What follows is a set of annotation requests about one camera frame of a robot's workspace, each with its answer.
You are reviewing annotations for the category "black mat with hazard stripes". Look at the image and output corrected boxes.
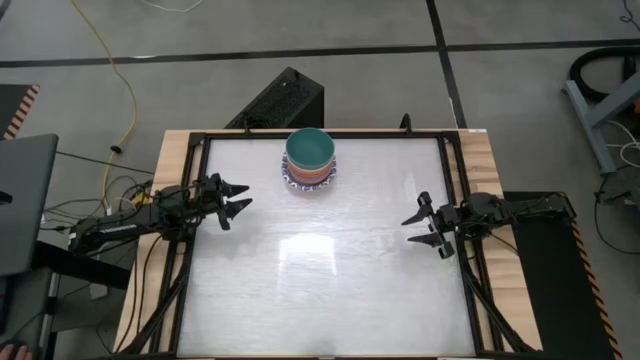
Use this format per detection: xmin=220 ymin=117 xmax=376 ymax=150
xmin=0 ymin=83 xmax=41 ymax=141
xmin=502 ymin=191 xmax=624 ymax=360

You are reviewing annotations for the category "black aluminium table frame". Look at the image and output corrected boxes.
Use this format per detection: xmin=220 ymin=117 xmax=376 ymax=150
xmin=113 ymin=113 xmax=546 ymax=360

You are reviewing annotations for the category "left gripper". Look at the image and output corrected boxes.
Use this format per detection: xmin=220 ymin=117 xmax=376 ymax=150
xmin=192 ymin=172 xmax=254 ymax=232

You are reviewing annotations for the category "blue patterned paper plate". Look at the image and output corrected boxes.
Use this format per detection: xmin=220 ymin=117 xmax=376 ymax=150
xmin=280 ymin=153 xmax=338 ymax=194

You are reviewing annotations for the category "yellow cable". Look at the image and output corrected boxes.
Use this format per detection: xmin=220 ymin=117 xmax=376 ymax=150
xmin=69 ymin=0 xmax=139 ymax=207

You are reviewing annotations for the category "grey metal stand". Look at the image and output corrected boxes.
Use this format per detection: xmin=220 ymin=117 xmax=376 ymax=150
xmin=563 ymin=69 xmax=640 ymax=175

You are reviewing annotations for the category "black computer tower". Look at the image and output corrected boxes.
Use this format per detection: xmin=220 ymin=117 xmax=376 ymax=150
xmin=223 ymin=66 xmax=326 ymax=131

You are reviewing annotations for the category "person's hand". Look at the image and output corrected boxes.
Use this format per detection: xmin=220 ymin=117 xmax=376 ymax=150
xmin=0 ymin=343 xmax=34 ymax=360

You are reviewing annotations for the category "thin white floor cable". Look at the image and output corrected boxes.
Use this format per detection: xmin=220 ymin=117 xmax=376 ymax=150
xmin=138 ymin=0 xmax=206 ymax=14

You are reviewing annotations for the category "black stand beam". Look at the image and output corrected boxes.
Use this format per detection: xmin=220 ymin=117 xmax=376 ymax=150
xmin=30 ymin=239 xmax=134 ymax=291

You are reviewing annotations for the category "thick black hose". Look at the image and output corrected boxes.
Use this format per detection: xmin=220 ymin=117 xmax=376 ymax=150
xmin=569 ymin=46 xmax=640 ymax=104

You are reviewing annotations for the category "thin black tower cable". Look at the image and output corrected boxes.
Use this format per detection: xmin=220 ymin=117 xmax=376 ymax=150
xmin=242 ymin=113 xmax=274 ymax=130

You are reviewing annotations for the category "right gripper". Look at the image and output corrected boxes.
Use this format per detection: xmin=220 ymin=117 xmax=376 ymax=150
xmin=401 ymin=191 xmax=470 ymax=261

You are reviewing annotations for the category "teal green bowl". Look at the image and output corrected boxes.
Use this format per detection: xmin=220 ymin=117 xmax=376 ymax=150
xmin=285 ymin=127 xmax=336 ymax=172

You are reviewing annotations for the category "grey monitor back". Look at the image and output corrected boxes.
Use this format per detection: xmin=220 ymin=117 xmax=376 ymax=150
xmin=0 ymin=133 xmax=60 ymax=279

